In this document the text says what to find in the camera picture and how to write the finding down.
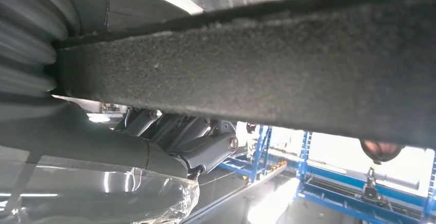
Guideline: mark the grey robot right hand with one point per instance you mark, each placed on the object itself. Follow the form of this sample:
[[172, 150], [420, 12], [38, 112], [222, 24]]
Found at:
[[85, 154]]

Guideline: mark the blue metal shelf rack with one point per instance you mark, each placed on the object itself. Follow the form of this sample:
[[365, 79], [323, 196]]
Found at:
[[303, 174], [238, 168]]

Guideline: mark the steel workbench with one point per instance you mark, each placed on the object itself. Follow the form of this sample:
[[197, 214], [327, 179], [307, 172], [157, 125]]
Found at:
[[269, 198]]

